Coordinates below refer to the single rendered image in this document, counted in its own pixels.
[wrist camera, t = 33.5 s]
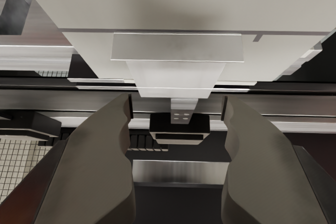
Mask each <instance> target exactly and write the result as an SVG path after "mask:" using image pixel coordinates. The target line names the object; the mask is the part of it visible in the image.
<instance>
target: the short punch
mask: <svg viewBox="0 0 336 224"><path fill-rule="evenodd" d="M229 163H230V162H207V161H169V160H133V166H132V176H133V183H134V191H135V209H136V216H135V220H134V222H133V223H132V224H223V222H222V218H221V209H222V191H223V187H224V182H225V178H226V174H227V170H228V165H229Z"/></svg>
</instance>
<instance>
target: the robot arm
mask: <svg viewBox="0 0 336 224"><path fill-rule="evenodd" d="M131 119H134V116H133V102H132V94H131V93H122V94H120V95H119V96H117V97H116V98H115V99H113V100H112V101H110V102H109V103H107V104H106V105H105V106H103V107H102V108H100V109H99V110H97V111H96V112H95V113H93V114H92V115H91V116H89V117H88V118H87V119H86V120H85V121H83V122H82V123H81V124H80V125H79V126H78V127H77V128H76V129H75V130H74V131H73V132H72V133H71V134H70V136H69V137H68V138H67V139H66V140H58V142H57V143H56V144H55V145H54V146H53V147H52V148H51V149H50V150H49V151H48V152H47V154H46V155H45V156H44V157H43V158H42V159H41V160H40V161H39V162H38V163H37V164H36V166H35V167H34V168H33V169H32V170H31V171H30V172H29V173H28V174H27V175H26V176H25V178H24V179H23V180H22V181H21V182H20V183H19V184H18V185H17V186H16V187H15V188H14V190H13V191H12V192H11V193H10V194H9V195H8V196H7V197H6V198H5V199H4V200H3V202H2V203H1V204H0V224H132V223H133V222H134V220H135V218H136V200H135V188H134V180H133V172H132V165H131V162H130V160H129V159H128V158H127V157H126V156H125V154H126V152H127V150H128V148H129V147H130V145H131V142H130V134H129V126H128V124H129V123H130V121H131ZM221 121H223V122H224V124H225V125H226V127H227V129H228V130H227V135H226V140H225V145H224V146H225V149H226V150H227V152H228V153H229V155H230V157H231V160H232V161H231V162H230V163H229V165H228V168H227V172H226V177H225V181H224V185H223V189H222V194H221V220H222V223H223V224H336V181H335V180H334V179H333V178H332V177H331V176H330V175H329V174H328V173H327V172H326V171H325V170H324V169H323V167H322V166H321V165H320V164H319V163H318V162H317V161H316V160H315V159H314V158H313V157H312V156H311V155H310V154H309V153H308V152H307V151H306V150H305V148H304V147H303V146H298V145H293V144H292V143H291V141H290V140H289V139H288V138H287V137H286V136H285V135H284V134H283V133H282V132H281V131H280V130H279V129H278V128H277V127H276V126H275V125H274V124H273V123H272V122H270V121H269V120H268V119H267V118H265V117H264V116H262V115H261V114H260V113H258V112H257V111H255V110H254V109H253V108H251V107H250V106H248V105H247V104H246V103H244V102H243V101H241V100H240V99H239V98H237V97H236V96H234V95H223V96H222V102H221Z"/></svg>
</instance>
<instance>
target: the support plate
mask: <svg viewBox="0 0 336 224"><path fill-rule="evenodd" d="M36 1H37V2H38V3H39V5H40V6H41V7H42V8H43V10H44V11H45V12H46V13H47V15H48V16H49V17H50V18H51V20H52V21H53V22H54V23H55V24H56V26H57V27H58V28H65V29H142V30H218V31H294V32H331V31H332V30H333V29H334V28H335V27H336V0H36ZM62 33H63V34H64V36H65V37H66V38H67V39H68V41H69V42H70V43H71V44H72V46H73V47H74V48H75V49H76V50H77V52H78V53H79V54H80V55H81V57H82V58H83V59H84V60H85V62H86V63H87V64H88V65H89V67H90V68H91V69H92V70H93V72H94V73H95V74H96V75H97V76H98V78H100V79H133V77H132V74H131V72H130V70H129V67H128V65H127V62H126V61H111V53H112V45H113V38H114V33H111V32H62ZM256 36H257V34H242V35H241V39H242V48H243V57H244V63H226V64H225V66H224V68H223V70H222V72H221V74H220V76H219V78H218V80H217V81H260V82H272V81H273V80H274V79H275V78H277V77H278V76H279V75H280V74H281V73H282V72H284V71H285V70H286V69H287V68H288V67H290V66H291V65H292V64H293V63H294V62H295V61H297V60H298V59H299V58H300V57H301V56H302V55H304V54H305V53H306V52H307V51H308V50H310V49H311V48H312V47H313V46H314V45H315V44H317V43H318V42H319V41H320V40H321V39H322V38H324V37H325V35H262V37H261V38H260V40H259V41H258V42H253V40H254V39H255V37H256Z"/></svg>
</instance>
